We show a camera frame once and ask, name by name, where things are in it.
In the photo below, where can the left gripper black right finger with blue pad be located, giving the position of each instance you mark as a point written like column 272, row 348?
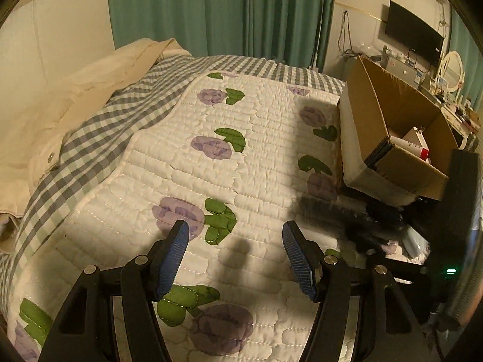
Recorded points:
column 386, row 327

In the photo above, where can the white floral quilted blanket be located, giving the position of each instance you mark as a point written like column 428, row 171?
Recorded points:
column 236, row 158

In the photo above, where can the red and clear packet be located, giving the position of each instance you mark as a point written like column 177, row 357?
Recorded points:
column 414, row 142

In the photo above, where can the green curtain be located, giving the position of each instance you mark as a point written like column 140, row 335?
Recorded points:
column 278, row 30
column 462, row 42

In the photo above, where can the pale blue oval case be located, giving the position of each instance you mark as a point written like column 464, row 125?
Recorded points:
column 416, row 248

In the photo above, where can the white dressing table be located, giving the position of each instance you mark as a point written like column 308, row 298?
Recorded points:
column 464, row 122

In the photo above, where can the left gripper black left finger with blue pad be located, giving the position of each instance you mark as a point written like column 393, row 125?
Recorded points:
column 84, row 328

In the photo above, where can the white mop stick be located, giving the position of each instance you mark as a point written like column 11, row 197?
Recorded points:
column 318, row 36

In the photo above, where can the black wall television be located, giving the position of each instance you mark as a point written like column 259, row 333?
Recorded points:
column 411, row 31

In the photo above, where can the green curtain left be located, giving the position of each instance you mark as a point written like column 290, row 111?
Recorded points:
column 278, row 30

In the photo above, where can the brown cardboard box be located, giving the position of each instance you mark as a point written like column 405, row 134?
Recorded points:
column 373, row 106

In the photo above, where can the white oval vanity mirror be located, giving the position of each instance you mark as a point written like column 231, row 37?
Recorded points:
column 450, row 74

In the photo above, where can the green curtain right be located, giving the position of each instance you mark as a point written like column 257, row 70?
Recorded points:
column 462, row 42

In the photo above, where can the black TV remote control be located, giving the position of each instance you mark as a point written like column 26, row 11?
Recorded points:
column 339, row 214

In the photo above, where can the silver mini fridge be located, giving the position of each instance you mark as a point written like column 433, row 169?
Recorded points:
column 399, row 69

